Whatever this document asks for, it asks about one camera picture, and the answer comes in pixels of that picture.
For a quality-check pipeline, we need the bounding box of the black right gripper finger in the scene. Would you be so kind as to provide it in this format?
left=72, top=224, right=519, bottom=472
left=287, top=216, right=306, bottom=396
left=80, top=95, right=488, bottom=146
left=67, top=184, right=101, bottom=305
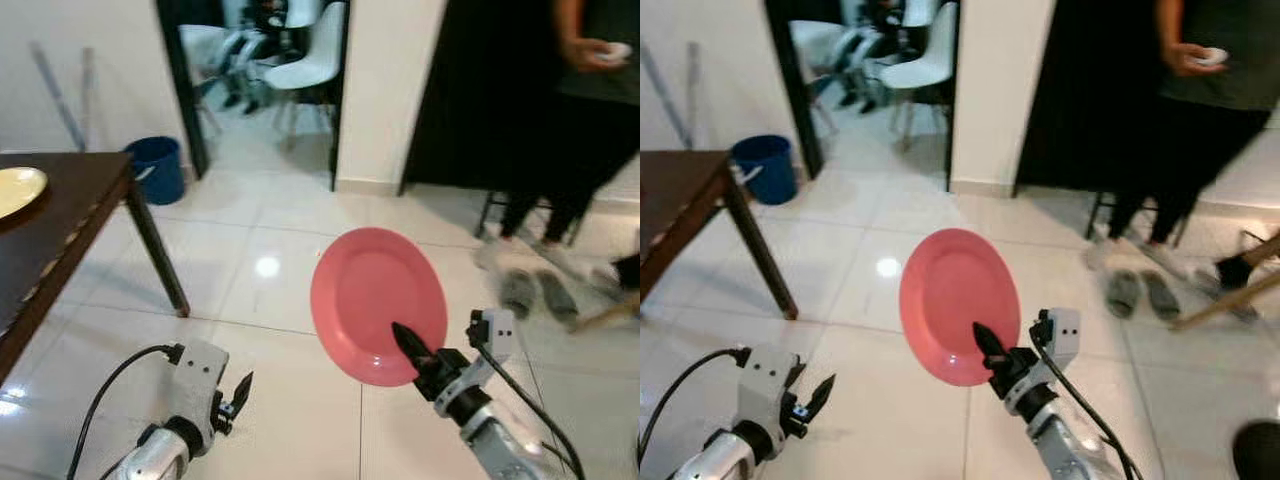
left=391, top=321, right=437, bottom=371
left=973, top=321, right=1012, bottom=370

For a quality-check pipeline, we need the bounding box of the pink plate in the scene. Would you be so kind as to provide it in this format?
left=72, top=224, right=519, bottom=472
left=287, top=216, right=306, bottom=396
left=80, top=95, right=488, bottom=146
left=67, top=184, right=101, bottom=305
left=899, top=228, right=1022, bottom=388
left=310, top=228, right=449, bottom=389

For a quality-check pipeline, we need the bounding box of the person's right hand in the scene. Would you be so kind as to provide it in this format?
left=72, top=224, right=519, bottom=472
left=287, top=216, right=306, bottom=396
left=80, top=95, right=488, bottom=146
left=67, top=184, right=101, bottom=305
left=1161, top=41, right=1217, bottom=77
left=565, top=38, right=617, bottom=74

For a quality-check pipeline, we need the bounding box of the grey slipper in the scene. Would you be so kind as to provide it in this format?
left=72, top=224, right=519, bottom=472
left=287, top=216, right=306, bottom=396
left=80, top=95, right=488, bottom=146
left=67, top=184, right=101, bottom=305
left=1106, top=269, right=1142, bottom=320
left=539, top=269, right=582, bottom=327
left=499, top=269, right=537, bottom=322
left=1142, top=269, right=1182, bottom=322

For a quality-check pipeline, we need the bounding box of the black metal stool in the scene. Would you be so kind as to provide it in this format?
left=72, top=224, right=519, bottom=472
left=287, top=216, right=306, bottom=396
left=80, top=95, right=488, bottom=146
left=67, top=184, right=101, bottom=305
left=1086, top=188, right=1186, bottom=248
left=477, top=188, right=581, bottom=246

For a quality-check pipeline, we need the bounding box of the light wooden bar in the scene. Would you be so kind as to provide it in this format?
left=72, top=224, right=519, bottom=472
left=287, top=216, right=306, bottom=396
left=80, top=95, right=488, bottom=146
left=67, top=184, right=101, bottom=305
left=1169, top=232, right=1280, bottom=332
left=574, top=298, right=641, bottom=334

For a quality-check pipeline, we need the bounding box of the dark wooden table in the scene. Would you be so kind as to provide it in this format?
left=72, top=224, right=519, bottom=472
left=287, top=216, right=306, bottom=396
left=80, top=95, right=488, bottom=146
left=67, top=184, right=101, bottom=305
left=0, top=152, right=191, bottom=386
left=640, top=150, right=799, bottom=321

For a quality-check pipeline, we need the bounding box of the blue bucket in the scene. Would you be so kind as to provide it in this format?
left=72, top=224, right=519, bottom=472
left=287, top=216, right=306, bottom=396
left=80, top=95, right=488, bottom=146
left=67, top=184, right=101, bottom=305
left=125, top=136, right=187, bottom=206
left=730, top=134, right=799, bottom=207

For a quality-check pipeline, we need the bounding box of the black rounded object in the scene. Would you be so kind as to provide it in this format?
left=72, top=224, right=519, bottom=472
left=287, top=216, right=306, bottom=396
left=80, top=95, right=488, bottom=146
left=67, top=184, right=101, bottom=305
left=1231, top=420, right=1280, bottom=480

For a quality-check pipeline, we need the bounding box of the black door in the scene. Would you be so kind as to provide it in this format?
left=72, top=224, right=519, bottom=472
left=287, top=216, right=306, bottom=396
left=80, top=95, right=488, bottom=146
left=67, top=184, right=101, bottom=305
left=1012, top=0, right=1167, bottom=197
left=398, top=0, right=561, bottom=197

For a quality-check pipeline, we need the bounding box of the person in dark clothes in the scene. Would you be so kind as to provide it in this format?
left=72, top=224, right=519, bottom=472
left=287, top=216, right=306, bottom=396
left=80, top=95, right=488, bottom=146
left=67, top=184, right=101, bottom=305
left=475, top=0, right=641, bottom=276
left=1085, top=0, right=1280, bottom=276

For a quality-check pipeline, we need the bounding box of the white plastic chair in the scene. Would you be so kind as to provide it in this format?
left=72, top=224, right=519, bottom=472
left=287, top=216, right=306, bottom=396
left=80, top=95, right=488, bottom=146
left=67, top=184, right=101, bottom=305
left=880, top=0, right=951, bottom=136
left=262, top=0, right=349, bottom=136
left=180, top=22, right=246, bottom=131
left=790, top=18, right=851, bottom=131

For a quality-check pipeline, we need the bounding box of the yellow plate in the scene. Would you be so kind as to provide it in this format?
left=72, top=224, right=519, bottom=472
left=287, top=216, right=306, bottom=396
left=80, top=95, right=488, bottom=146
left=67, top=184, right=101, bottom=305
left=0, top=167, right=48, bottom=220

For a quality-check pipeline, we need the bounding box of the grey metal rod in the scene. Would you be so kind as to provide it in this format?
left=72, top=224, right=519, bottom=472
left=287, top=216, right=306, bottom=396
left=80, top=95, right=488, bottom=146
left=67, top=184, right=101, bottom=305
left=29, top=40, right=88, bottom=152
left=640, top=45, right=693, bottom=152

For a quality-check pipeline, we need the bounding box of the seated person in background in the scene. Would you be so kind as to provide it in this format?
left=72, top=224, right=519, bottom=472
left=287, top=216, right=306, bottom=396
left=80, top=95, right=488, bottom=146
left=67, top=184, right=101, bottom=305
left=838, top=0, right=906, bottom=111
left=222, top=0, right=306, bottom=113

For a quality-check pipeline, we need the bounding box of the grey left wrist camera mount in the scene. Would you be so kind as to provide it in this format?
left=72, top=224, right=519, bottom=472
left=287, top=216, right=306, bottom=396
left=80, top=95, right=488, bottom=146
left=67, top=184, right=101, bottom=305
left=735, top=345, right=801, bottom=453
left=168, top=340, right=231, bottom=453

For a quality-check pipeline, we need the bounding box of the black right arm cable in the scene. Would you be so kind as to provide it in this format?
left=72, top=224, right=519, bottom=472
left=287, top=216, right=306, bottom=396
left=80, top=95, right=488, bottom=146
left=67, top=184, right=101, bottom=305
left=474, top=340, right=587, bottom=480
left=1034, top=338, right=1147, bottom=480

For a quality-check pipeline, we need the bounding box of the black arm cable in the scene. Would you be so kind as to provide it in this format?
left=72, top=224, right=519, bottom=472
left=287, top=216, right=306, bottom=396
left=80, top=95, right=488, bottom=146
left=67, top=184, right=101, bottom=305
left=1034, top=338, right=1147, bottom=480
left=474, top=340, right=587, bottom=480
left=67, top=344, right=187, bottom=480
left=640, top=348, right=751, bottom=467

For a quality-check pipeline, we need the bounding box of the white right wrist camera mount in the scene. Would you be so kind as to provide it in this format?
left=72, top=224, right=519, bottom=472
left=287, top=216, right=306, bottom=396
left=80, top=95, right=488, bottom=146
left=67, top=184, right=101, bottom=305
left=1003, top=308, right=1083, bottom=413
left=436, top=308, right=519, bottom=406

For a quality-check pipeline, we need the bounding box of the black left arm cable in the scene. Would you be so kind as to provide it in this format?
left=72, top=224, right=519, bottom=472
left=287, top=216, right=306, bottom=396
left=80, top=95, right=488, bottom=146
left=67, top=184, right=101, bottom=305
left=640, top=348, right=751, bottom=467
left=67, top=344, right=187, bottom=480

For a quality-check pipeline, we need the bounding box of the black door frame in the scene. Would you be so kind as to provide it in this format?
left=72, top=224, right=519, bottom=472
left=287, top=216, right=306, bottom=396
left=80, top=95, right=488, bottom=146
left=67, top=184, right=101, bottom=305
left=765, top=0, right=959, bottom=191
left=155, top=0, right=351, bottom=191

